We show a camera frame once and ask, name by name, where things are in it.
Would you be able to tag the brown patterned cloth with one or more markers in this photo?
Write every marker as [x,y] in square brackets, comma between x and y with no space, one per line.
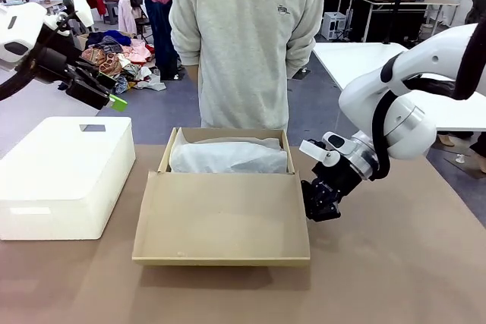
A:
[102,60]

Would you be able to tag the large white table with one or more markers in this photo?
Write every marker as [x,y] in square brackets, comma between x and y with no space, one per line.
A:
[341,62]

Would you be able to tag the pink crumpled cloth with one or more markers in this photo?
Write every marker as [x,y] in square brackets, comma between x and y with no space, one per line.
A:
[136,51]

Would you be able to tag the black folding chair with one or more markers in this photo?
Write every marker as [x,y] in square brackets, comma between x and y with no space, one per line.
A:
[142,24]

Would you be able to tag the white crumpled cloth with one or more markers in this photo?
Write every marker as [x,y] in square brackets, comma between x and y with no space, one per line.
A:
[152,81]

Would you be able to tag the white plastic storage box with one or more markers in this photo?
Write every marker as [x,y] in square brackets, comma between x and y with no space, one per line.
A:
[57,172]

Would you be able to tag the person's right forearm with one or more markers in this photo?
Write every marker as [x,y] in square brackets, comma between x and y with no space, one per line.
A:
[193,73]

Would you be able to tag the white tissue paper sheet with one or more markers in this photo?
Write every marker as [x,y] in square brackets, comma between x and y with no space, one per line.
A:
[228,159]

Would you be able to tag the black stand pole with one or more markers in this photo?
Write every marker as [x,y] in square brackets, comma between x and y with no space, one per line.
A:
[396,5]

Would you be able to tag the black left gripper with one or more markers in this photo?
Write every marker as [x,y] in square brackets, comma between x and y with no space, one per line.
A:
[51,64]

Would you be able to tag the person in grey sweatshirt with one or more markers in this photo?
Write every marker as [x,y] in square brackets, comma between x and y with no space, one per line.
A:
[247,43]

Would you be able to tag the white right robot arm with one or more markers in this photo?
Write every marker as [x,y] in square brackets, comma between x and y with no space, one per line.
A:
[402,126]

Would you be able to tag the brown cardboard shoe box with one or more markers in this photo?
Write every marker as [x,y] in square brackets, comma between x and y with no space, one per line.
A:
[220,217]

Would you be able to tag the wood-top lab desk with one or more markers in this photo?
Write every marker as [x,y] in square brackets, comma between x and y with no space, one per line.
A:
[410,2]

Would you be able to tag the blue crumpled cloth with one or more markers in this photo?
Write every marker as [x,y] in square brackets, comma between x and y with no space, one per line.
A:
[117,37]

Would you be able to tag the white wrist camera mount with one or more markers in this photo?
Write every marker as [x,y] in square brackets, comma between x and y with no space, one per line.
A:
[83,11]
[313,149]

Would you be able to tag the blue-grey plaid cloth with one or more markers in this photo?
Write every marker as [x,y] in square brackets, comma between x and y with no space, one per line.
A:
[120,85]

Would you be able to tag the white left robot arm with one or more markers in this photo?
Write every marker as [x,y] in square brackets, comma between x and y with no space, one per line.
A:
[19,28]

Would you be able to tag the dark grey crumpled cloth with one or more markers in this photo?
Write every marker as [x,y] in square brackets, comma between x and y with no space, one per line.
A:
[106,44]

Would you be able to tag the pale pink draped garment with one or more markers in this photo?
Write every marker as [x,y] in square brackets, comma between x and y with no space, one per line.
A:
[127,14]

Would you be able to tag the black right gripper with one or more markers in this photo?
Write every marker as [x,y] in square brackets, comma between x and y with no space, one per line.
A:
[336,180]

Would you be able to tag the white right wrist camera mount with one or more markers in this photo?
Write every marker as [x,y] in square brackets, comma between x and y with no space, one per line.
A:
[313,149]

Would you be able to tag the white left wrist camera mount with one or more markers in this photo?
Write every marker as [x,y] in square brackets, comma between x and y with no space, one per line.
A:
[83,11]

